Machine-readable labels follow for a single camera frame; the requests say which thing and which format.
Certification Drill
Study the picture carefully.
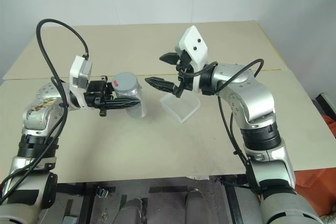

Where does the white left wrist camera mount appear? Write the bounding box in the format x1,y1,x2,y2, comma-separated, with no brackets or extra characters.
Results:
69,55,93,109

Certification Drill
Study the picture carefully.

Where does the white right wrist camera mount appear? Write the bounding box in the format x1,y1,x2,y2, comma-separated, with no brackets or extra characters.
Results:
175,25,209,94

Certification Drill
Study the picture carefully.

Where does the clear plastic box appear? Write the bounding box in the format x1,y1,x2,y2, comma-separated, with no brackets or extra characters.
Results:
160,94,201,123

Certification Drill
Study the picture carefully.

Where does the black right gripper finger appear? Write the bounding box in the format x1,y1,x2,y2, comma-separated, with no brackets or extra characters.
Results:
144,77,175,94
159,51,182,65

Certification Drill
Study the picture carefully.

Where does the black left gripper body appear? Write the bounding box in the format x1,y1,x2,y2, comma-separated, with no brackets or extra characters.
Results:
83,75,117,117

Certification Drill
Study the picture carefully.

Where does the grey jar lid red mark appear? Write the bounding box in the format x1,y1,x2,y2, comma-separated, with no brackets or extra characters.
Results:
112,71,139,96

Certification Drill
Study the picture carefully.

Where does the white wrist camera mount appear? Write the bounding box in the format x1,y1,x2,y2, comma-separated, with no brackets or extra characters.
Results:
175,25,209,94
69,55,93,109

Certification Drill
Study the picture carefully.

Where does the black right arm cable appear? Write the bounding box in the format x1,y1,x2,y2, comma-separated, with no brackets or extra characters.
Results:
176,58,265,191

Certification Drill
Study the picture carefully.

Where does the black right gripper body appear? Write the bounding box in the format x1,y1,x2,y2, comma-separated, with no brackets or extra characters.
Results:
173,50,196,99

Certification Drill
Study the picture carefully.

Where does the black table frame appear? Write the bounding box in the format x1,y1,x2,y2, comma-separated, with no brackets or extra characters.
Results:
55,174,253,224

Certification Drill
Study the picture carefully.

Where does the small metal bracket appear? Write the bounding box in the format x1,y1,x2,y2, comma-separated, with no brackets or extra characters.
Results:
95,185,109,199

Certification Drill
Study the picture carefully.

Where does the black case with white edge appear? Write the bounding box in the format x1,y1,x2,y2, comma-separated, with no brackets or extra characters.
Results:
314,91,336,116

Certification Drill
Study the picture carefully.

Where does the dark grey rounded shape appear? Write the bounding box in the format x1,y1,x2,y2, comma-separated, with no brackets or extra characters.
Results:
119,198,144,224

